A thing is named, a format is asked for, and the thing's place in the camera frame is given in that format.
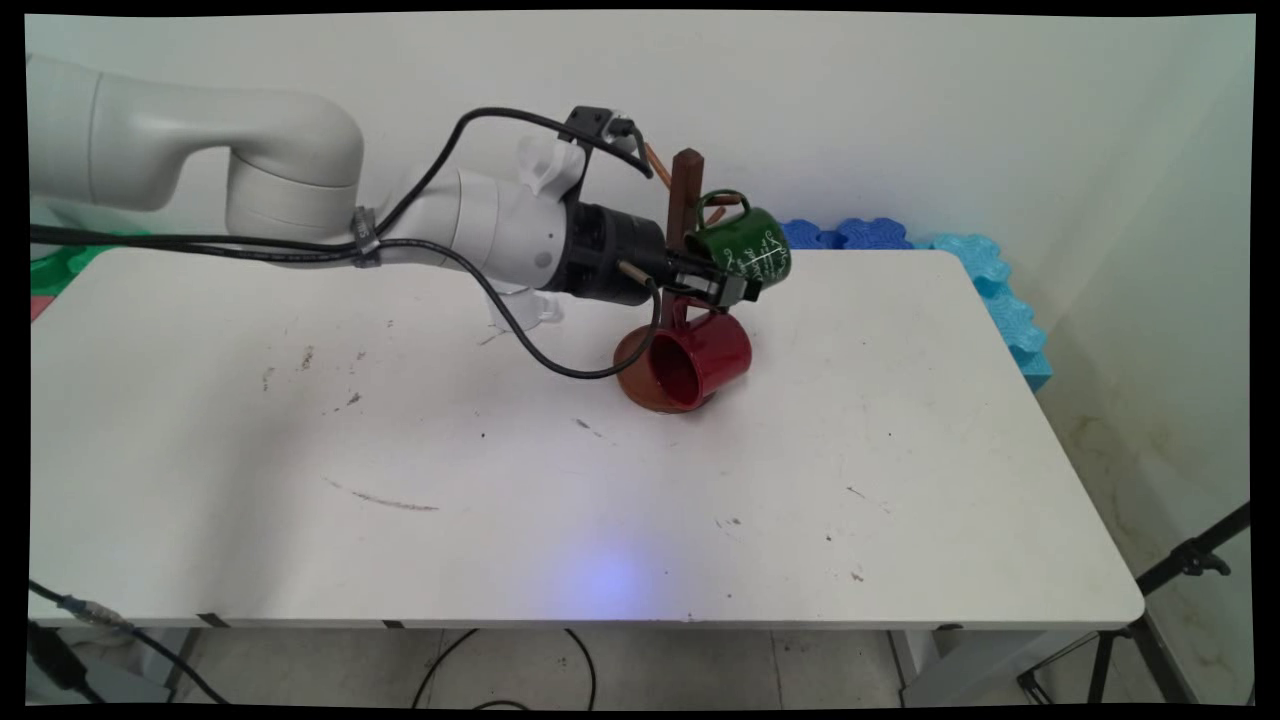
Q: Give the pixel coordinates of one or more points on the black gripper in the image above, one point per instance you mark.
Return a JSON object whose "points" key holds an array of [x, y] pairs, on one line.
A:
{"points": [[610, 250]]}

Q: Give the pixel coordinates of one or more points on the green ceramic mug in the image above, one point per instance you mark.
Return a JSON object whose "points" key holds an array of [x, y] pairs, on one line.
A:
{"points": [[750, 245]]}

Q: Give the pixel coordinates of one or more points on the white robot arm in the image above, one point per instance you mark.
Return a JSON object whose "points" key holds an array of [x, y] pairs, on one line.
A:
{"points": [[290, 150]]}

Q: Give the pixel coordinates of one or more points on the red ceramic mug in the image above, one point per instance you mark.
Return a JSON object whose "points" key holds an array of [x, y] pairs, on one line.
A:
{"points": [[715, 350]]}

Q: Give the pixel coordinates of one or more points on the brown wooden mug tree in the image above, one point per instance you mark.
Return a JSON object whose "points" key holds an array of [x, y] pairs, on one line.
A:
{"points": [[686, 190]]}

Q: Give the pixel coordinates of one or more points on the dark blue foam mat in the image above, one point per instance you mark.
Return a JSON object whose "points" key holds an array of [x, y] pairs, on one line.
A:
{"points": [[850, 235]]}

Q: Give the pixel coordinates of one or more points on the white enamel mug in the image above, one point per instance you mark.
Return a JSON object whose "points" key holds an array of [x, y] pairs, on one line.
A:
{"points": [[522, 308]]}

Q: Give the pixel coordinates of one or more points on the light blue foam mat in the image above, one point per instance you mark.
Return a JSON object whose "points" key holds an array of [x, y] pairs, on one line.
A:
{"points": [[1005, 300]]}

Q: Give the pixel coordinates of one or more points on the black tripod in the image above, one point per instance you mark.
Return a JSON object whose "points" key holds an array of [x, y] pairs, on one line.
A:
{"points": [[1190, 555]]}

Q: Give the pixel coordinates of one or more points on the green foam mat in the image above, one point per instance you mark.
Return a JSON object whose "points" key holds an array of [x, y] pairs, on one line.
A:
{"points": [[50, 270]]}

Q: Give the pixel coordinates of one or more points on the red foam mat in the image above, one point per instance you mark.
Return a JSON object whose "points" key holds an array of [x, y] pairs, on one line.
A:
{"points": [[40, 305]]}

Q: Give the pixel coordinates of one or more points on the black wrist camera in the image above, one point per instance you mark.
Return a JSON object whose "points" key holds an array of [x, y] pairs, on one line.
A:
{"points": [[598, 125]]}

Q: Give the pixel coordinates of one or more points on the white camera bracket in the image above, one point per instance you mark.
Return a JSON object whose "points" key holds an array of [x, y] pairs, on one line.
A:
{"points": [[548, 165]]}

